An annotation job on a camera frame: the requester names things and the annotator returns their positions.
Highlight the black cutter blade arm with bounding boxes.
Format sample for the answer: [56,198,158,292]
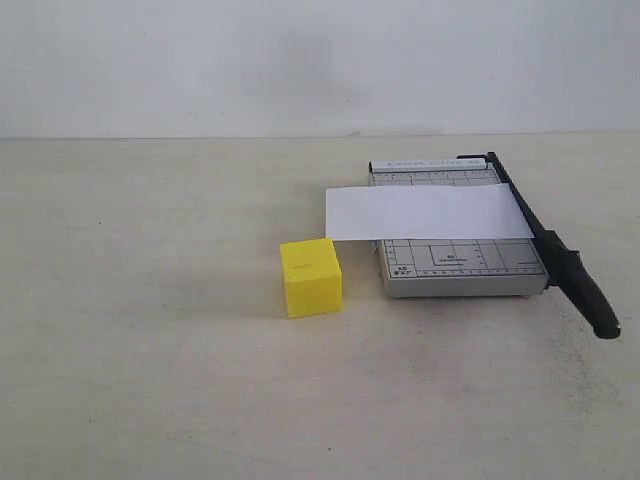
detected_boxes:
[456,152,621,340]

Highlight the grey paper cutter base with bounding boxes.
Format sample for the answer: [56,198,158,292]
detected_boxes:
[369,155,548,298]

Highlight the white paper sheet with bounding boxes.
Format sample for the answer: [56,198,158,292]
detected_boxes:
[325,184,533,241]

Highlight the yellow cube block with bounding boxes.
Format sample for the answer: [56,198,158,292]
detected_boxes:
[280,238,343,318]

